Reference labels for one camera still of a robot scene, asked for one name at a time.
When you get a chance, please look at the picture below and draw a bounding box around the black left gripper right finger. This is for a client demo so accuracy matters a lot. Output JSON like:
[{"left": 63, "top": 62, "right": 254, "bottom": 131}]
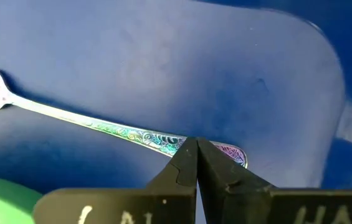
[{"left": 197, "top": 138, "right": 352, "bottom": 224}]

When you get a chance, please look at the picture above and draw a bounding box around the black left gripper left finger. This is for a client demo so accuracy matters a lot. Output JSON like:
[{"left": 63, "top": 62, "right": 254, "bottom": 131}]
[{"left": 34, "top": 136, "right": 199, "bottom": 224}]

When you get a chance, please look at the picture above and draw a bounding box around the iridescent metal fork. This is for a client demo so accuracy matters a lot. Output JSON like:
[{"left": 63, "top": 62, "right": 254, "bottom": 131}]
[{"left": 0, "top": 63, "right": 249, "bottom": 169}]

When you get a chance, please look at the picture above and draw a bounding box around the blue plastic tray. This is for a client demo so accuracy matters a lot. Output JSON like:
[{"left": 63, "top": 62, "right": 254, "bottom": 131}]
[{"left": 0, "top": 0, "right": 352, "bottom": 224}]

